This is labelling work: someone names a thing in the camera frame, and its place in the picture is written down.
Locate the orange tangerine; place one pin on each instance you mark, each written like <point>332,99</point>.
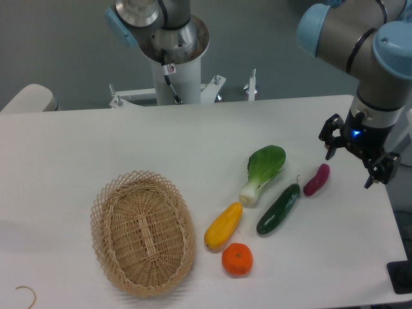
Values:
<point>237,259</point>

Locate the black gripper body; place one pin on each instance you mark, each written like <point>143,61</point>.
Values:
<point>367,143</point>

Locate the woven wicker basket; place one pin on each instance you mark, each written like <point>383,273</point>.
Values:
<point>143,234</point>

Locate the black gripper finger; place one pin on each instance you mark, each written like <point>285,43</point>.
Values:
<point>382,169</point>
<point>331,135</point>

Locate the black device at table edge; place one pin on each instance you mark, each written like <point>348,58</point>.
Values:
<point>400,276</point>

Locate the yellow squash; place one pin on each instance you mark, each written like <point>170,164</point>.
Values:
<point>223,227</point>

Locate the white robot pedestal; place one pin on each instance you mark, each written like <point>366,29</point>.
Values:
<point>174,56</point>

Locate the tan rubber band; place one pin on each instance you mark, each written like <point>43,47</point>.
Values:
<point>32,292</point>

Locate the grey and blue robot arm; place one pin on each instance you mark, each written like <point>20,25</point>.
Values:
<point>369,40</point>

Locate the green bok choy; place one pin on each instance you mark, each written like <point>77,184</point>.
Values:
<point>263,166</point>

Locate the white chair back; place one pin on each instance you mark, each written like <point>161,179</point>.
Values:
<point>33,98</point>

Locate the dark green cucumber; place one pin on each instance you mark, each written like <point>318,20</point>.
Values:
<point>277,213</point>

